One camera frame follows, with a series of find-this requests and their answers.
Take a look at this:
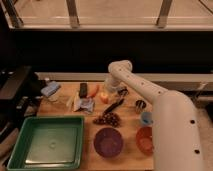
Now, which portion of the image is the orange apple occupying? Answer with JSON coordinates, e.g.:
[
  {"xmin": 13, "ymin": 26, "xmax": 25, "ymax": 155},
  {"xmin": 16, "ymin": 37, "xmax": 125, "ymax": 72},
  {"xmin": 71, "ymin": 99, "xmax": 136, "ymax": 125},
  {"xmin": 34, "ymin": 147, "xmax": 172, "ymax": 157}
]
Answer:
[{"xmin": 100, "ymin": 92, "xmax": 110, "ymax": 104}]

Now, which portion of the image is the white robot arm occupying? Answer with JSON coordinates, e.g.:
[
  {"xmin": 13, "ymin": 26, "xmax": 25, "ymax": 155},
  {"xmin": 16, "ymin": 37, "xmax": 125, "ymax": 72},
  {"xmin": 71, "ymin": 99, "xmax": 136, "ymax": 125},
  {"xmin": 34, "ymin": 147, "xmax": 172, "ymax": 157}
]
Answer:
[{"xmin": 105, "ymin": 60, "xmax": 205, "ymax": 171}]

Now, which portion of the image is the dark metal cup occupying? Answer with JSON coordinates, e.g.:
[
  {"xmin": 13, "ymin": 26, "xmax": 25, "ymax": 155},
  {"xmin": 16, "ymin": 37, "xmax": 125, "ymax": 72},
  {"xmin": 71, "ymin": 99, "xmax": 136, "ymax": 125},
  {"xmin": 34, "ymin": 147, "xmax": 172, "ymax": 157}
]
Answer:
[{"xmin": 135, "ymin": 100, "xmax": 146, "ymax": 113}]

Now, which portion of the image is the small blue plastic cup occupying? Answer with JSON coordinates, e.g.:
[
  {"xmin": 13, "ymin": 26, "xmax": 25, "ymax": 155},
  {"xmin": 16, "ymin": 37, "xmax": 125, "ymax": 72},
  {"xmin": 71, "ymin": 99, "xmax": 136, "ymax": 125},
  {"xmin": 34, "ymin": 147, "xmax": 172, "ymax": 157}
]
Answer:
[{"xmin": 140, "ymin": 112, "xmax": 153, "ymax": 126}]

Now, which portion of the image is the small dark toy object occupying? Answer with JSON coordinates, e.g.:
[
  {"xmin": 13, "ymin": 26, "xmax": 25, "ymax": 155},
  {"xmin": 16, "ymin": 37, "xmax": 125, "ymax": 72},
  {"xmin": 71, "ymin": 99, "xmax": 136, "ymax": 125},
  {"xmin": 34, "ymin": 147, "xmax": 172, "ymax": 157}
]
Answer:
[{"xmin": 117, "ymin": 86, "xmax": 129, "ymax": 97}]

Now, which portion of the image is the orange carrot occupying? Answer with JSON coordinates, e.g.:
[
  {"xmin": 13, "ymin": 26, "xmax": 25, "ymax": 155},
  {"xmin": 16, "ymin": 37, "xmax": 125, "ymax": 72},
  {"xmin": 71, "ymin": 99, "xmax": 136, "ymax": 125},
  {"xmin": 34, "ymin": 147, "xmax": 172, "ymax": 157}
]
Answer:
[{"xmin": 87, "ymin": 85, "xmax": 99, "ymax": 98}]

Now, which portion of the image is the dark eggplant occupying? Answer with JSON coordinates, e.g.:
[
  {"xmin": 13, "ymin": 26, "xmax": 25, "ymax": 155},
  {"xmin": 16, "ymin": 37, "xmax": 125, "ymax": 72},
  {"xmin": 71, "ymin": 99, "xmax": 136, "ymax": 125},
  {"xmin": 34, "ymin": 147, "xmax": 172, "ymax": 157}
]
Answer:
[{"xmin": 103, "ymin": 99, "xmax": 124, "ymax": 114}]

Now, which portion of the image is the black rectangular block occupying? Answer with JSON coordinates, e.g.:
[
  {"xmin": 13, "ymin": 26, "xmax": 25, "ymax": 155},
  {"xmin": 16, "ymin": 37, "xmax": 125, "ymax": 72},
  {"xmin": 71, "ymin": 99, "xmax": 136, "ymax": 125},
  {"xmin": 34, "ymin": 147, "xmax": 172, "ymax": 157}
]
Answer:
[{"xmin": 79, "ymin": 83, "xmax": 87, "ymax": 98}]

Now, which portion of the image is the crumpled white blue packet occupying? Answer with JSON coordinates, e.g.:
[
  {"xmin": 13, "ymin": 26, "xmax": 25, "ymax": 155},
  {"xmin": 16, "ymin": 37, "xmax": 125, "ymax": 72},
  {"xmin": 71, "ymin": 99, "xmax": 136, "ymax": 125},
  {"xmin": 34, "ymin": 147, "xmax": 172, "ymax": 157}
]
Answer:
[{"xmin": 66, "ymin": 93, "xmax": 95, "ymax": 114}]

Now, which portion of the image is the bunch of dark grapes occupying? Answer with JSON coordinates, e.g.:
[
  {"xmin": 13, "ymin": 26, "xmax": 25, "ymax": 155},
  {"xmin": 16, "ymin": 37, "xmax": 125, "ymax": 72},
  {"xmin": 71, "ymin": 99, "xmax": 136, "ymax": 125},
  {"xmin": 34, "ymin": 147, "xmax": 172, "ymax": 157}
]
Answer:
[{"xmin": 93, "ymin": 113, "xmax": 121, "ymax": 127}]

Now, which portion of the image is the purple bowl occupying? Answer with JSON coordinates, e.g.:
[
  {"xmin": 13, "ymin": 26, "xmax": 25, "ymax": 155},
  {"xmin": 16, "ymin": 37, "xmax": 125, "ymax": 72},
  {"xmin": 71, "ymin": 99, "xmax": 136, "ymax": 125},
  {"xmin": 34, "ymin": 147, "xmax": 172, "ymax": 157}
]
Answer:
[{"xmin": 93, "ymin": 127, "xmax": 123, "ymax": 158}]

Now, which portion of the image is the blue sponge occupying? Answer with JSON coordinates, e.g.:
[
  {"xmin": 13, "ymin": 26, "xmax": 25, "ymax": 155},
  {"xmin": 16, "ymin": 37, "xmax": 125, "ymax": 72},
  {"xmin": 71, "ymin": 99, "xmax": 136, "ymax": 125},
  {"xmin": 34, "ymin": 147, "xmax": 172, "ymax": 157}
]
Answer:
[{"xmin": 41, "ymin": 81, "xmax": 61, "ymax": 97}]

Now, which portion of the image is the red bowl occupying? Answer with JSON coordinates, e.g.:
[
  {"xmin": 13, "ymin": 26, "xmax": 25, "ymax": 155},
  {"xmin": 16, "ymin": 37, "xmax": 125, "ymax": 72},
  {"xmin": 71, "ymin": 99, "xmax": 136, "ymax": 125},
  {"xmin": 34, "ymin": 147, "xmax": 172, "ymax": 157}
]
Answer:
[{"xmin": 135, "ymin": 127, "xmax": 153, "ymax": 156}]

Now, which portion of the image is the green plastic tray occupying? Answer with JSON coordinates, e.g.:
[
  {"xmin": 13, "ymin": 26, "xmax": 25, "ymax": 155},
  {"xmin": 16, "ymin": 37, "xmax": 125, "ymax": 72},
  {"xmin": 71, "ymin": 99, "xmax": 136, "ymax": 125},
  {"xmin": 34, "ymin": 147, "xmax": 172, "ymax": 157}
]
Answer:
[{"xmin": 7, "ymin": 116, "xmax": 84, "ymax": 171}]

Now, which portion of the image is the black equipment on left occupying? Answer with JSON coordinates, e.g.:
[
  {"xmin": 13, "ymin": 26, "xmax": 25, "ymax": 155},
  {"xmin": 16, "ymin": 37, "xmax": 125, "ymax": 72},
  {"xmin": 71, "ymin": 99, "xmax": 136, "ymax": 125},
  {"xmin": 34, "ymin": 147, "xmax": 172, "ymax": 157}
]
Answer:
[{"xmin": 0, "ymin": 65, "xmax": 43, "ymax": 158}]

